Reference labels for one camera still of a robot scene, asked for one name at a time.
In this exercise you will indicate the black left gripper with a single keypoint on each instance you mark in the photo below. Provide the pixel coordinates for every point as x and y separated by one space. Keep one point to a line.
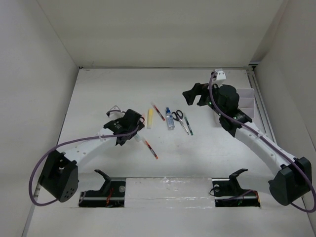
138 125

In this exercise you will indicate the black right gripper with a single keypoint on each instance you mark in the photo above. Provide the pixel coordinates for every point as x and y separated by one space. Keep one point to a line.
198 89

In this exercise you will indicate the pink highlighter marker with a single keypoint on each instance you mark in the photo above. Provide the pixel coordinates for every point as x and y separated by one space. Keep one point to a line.
143 118

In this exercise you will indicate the yellow highlighter marker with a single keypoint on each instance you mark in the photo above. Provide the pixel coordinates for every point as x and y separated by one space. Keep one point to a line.
150 118

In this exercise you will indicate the orange red pen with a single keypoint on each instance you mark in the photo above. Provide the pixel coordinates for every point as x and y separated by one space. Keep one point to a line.
140 138

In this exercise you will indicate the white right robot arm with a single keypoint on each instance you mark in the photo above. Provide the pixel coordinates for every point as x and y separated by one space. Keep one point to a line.
289 178

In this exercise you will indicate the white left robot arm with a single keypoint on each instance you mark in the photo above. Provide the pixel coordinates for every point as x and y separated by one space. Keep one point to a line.
60 173

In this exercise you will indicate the red pen with white cap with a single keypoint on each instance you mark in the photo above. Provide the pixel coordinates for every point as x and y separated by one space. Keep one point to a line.
158 111

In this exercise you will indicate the green pen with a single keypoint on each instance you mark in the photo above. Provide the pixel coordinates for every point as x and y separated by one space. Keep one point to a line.
188 125

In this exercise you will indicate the blue spray bottle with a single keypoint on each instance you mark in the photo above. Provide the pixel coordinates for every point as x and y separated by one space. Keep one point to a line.
169 119

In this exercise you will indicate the white compartment organizer box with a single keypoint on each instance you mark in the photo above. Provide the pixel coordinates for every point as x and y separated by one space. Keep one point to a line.
246 102

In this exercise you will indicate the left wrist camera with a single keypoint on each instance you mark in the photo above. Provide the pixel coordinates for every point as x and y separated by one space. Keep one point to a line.
114 110

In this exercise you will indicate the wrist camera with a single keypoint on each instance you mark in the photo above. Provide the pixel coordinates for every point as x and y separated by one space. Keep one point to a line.
218 75
114 110

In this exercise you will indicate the black handled scissors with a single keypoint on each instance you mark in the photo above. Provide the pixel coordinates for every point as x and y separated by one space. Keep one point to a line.
178 116

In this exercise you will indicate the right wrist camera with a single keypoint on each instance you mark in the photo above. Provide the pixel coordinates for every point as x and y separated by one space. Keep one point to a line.
218 75

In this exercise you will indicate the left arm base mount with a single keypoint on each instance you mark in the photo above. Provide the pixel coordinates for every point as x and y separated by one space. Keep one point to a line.
110 195

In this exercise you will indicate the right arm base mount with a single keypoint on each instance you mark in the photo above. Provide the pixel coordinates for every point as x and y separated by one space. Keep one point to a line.
228 193

